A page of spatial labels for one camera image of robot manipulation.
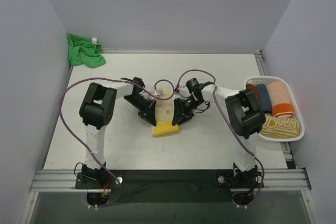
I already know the yellow cream towel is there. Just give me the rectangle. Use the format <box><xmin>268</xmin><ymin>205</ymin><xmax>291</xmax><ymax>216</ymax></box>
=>
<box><xmin>152</xmin><ymin>99</ymin><xmax>180</xmax><ymax>137</ymax></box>

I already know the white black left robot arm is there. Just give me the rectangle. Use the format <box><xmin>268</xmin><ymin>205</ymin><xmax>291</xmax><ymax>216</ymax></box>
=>
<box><xmin>79</xmin><ymin>77</ymin><xmax>156</xmax><ymax>188</ymax></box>

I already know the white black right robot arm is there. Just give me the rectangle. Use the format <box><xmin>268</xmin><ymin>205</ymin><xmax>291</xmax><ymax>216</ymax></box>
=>
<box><xmin>172</xmin><ymin>78</ymin><xmax>266</xmax><ymax>187</ymax></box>

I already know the black base mat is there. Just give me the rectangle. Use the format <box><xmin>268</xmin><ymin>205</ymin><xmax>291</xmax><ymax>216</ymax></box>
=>
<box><xmin>76</xmin><ymin>169</ymin><xmax>263</xmax><ymax>204</ymax></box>

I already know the brown rolled towel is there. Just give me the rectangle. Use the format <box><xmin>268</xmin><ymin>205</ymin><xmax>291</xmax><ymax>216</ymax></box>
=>
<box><xmin>246</xmin><ymin>84</ymin><xmax>260</xmax><ymax>104</ymax></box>

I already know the white perforated plastic basket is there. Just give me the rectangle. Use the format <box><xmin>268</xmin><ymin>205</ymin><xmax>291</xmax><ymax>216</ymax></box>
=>
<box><xmin>246</xmin><ymin>76</ymin><xmax>305</xmax><ymax>142</ymax></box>

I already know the blue rolled towel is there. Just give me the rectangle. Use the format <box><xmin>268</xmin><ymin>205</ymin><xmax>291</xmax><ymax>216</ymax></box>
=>
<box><xmin>256</xmin><ymin>84</ymin><xmax>272</xmax><ymax>114</ymax></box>

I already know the green crumpled cloth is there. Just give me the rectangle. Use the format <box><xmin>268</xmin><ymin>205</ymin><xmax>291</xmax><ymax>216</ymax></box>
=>
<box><xmin>67</xmin><ymin>34</ymin><xmax>106</xmax><ymax>69</ymax></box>

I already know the yellow white patterned rolled towel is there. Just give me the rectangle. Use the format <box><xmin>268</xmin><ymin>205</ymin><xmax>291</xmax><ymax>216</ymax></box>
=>
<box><xmin>260</xmin><ymin>115</ymin><xmax>299</xmax><ymax>139</ymax></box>

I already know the peach orange rolled towel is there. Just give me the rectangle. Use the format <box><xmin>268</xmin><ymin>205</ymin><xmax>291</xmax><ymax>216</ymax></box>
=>
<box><xmin>267</xmin><ymin>81</ymin><xmax>293</xmax><ymax>118</ymax></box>

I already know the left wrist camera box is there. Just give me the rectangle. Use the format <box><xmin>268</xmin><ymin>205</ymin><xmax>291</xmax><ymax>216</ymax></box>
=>
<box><xmin>153</xmin><ymin>89</ymin><xmax>163</xmax><ymax>97</ymax></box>

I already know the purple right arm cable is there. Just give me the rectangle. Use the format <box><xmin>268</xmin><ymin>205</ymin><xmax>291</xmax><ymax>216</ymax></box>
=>
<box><xmin>174</xmin><ymin>69</ymin><xmax>265</xmax><ymax>207</ymax></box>

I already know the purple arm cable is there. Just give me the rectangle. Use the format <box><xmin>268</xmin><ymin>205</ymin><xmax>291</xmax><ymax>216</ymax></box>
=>
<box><xmin>174</xmin><ymin>69</ymin><xmax>265</xmax><ymax>207</ymax></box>
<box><xmin>59</xmin><ymin>77</ymin><xmax>174</xmax><ymax>206</ymax></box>

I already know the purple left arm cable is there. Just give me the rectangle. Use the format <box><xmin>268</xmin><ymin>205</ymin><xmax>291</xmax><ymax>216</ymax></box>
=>
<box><xmin>59</xmin><ymin>77</ymin><xmax>174</xmax><ymax>206</ymax></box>

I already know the aluminium front frame rail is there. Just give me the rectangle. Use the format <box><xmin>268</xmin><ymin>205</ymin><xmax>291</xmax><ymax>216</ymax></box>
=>
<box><xmin>29</xmin><ymin>169</ymin><xmax>311</xmax><ymax>193</ymax></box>

